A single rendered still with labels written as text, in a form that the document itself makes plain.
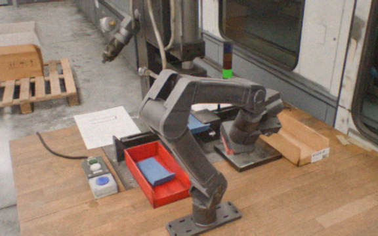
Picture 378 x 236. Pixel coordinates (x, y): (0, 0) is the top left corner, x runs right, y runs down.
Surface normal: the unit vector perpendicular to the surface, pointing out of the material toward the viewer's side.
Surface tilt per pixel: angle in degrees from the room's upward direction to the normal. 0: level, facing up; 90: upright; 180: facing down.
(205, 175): 82
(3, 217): 0
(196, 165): 92
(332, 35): 90
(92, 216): 0
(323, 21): 90
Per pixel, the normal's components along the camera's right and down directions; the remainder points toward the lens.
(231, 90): 0.56, 0.29
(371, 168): -0.03, -0.89
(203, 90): 0.75, 0.29
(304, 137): -0.89, 0.23
